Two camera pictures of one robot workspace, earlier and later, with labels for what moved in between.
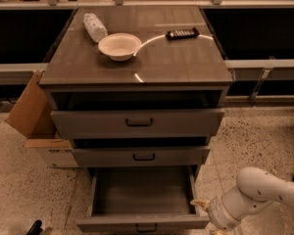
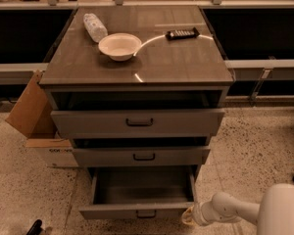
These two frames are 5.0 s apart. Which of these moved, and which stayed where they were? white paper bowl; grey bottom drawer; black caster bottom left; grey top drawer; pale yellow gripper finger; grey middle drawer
Moved: grey bottom drawer; pale yellow gripper finger
Stayed: black caster bottom left; grey middle drawer; white paper bowl; grey top drawer
